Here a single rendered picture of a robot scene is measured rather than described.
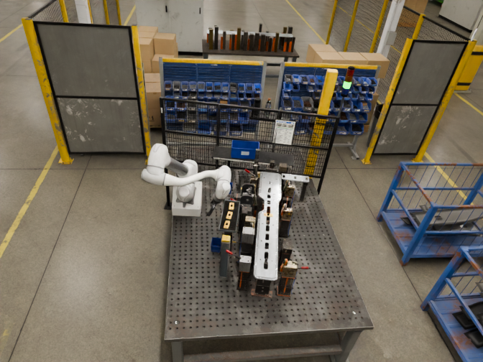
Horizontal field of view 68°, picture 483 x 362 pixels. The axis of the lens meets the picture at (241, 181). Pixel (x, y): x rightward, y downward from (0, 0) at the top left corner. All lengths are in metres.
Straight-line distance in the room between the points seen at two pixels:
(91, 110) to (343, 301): 3.97
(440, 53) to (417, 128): 1.19
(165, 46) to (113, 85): 2.72
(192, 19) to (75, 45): 5.07
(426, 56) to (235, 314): 4.29
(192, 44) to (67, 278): 7.03
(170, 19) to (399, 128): 6.09
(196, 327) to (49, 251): 2.25
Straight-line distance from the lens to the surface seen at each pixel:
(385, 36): 7.65
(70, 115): 5.45
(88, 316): 3.93
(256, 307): 3.01
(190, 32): 9.74
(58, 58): 5.14
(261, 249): 2.98
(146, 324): 3.77
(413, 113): 6.11
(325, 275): 3.33
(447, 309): 4.34
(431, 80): 5.94
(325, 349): 3.49
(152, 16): 9.70
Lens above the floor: 3.22
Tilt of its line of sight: 38 degrees down
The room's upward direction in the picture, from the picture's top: 5 degrees clockwise
